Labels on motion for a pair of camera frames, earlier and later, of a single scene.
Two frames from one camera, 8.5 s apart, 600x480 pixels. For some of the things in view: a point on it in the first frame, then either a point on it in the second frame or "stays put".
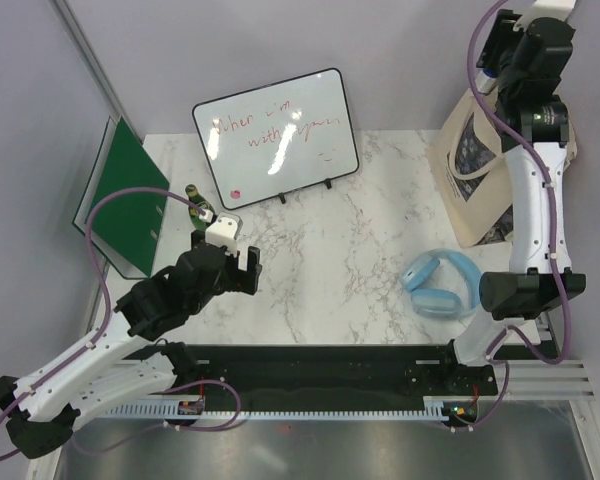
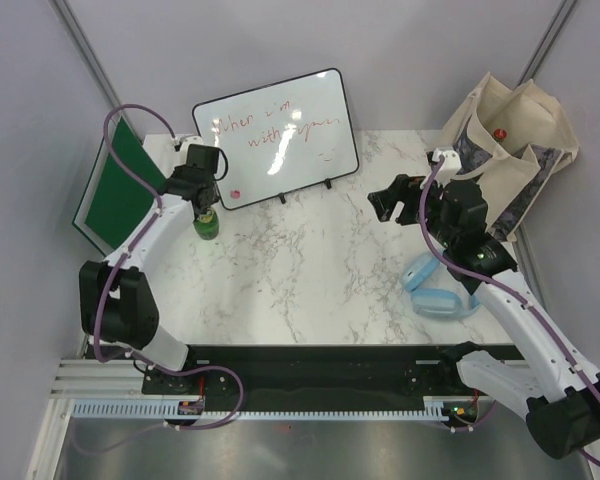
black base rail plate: [329, 376] stays put
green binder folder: [126, 231] stays put
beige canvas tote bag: [470, 165] stays put
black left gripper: [249, 277] → [178, 172]
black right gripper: [501, 34] → [405, 189]
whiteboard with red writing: [278, 138] stays put
